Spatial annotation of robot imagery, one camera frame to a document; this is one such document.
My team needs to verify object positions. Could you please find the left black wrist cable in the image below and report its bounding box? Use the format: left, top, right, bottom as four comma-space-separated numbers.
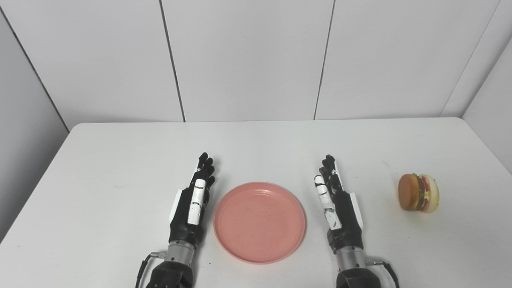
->
135, 252, 167, 288

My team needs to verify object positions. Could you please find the toy hamburger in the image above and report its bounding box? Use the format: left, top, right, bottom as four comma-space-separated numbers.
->
398, 173, 440, 214

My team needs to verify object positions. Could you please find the pink round plate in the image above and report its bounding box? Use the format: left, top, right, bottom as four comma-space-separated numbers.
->
213, 182, 306, 265

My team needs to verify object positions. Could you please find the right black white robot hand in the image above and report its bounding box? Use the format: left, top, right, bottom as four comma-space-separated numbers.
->
314, 154, 365, 253

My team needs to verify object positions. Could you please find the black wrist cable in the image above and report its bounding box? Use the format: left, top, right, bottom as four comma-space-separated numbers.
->
135, 252, 167, 288
366, 259, 401, 288

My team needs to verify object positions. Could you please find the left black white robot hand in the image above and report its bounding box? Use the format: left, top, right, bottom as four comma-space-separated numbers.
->
168, 152, 216, 246

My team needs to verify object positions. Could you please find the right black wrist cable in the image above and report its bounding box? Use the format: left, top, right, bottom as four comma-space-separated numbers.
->
366, 259, 401, 288

